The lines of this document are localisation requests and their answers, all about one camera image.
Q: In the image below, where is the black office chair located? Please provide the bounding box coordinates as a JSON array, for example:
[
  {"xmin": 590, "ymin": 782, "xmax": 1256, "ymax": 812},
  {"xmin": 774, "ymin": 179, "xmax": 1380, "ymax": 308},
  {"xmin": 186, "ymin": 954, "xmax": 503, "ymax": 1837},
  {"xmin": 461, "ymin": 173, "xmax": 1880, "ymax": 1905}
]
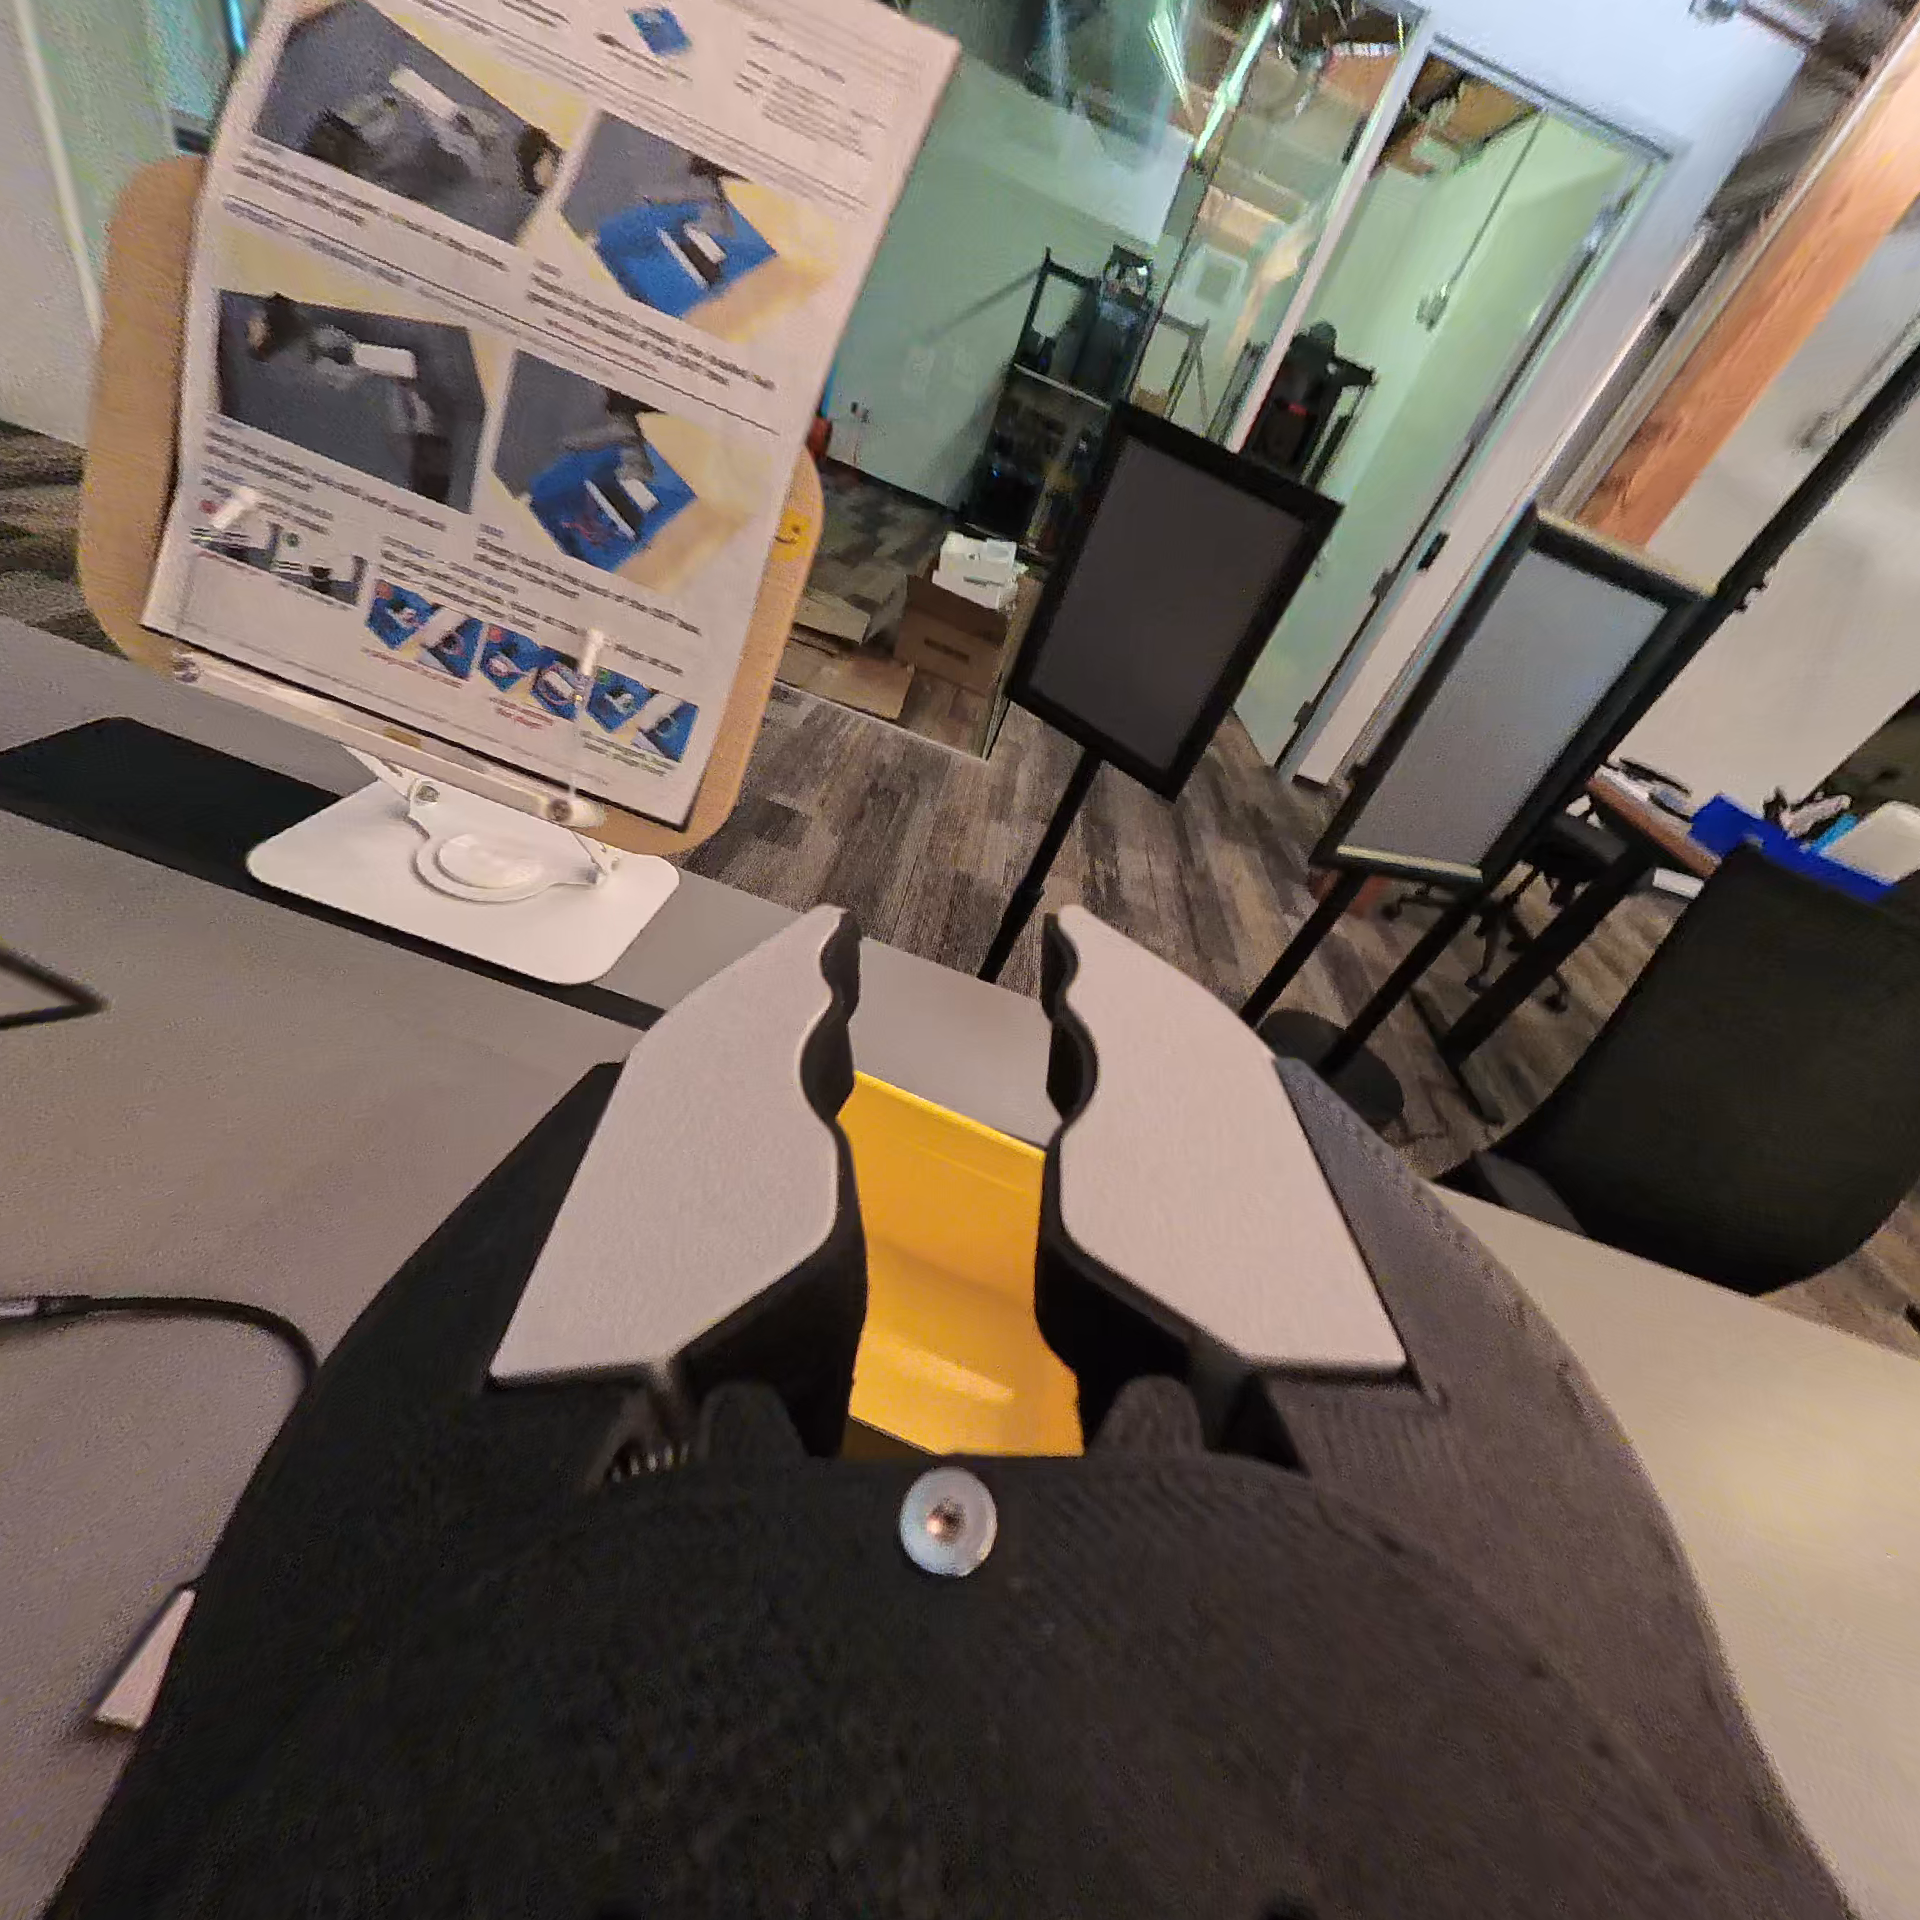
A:
[{"xmin": 1434, "ymin": 841, "xmax": 1920, "ymax": 1300}]

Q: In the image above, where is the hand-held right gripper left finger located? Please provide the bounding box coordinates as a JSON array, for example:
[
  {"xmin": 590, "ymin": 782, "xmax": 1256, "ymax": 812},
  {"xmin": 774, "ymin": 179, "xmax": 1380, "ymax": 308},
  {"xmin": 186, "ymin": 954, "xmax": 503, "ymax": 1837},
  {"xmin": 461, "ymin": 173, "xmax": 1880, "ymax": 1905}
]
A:
[{"xmin": 482, "ymin": 906, "xmax": 875, "ymax": 1460}]

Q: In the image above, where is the black display panel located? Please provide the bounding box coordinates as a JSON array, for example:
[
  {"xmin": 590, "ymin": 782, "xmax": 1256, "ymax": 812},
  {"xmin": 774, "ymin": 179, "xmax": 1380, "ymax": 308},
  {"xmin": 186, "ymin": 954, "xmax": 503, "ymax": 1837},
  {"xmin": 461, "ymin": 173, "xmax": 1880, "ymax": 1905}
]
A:
[{"xmin": 979, "ymin": 403, "xmax": 1349, "ymax": 983}]

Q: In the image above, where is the black stand pole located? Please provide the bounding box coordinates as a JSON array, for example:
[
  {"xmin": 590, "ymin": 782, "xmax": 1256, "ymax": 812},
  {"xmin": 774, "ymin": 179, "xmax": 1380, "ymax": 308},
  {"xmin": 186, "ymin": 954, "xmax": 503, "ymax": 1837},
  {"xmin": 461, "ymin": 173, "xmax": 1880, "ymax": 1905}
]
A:
[{"xmin": 1434, "ymin": 327, "xmax": 1920, "ymax": 1059}]

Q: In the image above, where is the thick black hub cable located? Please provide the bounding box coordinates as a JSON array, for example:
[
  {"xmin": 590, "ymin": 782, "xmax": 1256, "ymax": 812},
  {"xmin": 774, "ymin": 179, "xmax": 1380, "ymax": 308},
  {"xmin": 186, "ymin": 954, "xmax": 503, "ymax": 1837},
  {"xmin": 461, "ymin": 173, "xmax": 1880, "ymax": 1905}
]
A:
[{"xmin": 0, "ymin": 1287, "xmax": 322, "ymax": 1402}]

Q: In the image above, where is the yellow plastic bin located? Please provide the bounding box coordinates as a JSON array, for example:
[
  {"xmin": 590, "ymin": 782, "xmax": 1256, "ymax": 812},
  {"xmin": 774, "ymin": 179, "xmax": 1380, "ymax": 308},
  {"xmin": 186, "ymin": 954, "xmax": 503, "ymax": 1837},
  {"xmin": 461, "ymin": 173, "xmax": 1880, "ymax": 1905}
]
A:
[{"xmin": 834, "ymin": 1071, "xmax": 1089, "ymax": 1466}]

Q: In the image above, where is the black framed display screen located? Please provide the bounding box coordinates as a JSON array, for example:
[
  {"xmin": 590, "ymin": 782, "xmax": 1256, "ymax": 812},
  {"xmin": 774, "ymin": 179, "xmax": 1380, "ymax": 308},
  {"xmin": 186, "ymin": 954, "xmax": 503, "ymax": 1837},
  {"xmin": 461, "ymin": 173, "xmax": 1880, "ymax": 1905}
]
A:
[{"xmin": 1244, "ymin": 504, "xmax": 1716, "ymax": 1041}]

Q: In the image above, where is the instruction poster board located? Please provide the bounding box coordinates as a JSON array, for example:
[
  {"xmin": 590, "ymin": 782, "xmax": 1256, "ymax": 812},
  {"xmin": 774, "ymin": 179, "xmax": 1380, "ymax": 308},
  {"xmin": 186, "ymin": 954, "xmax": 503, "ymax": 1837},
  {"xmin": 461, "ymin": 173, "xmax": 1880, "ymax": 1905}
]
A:
[{"xmin": 72, "ymin": 0, "xmax": 967, "ymax": 841}]

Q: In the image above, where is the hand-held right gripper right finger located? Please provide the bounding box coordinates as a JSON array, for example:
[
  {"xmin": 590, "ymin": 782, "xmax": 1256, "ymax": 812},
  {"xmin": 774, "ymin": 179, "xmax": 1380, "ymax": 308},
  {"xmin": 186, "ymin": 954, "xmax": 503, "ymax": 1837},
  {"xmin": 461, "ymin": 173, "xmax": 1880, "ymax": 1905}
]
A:
[{"xmin": 1027, "ymin": 899, "xmax": 1415, "ymax": 1460}]

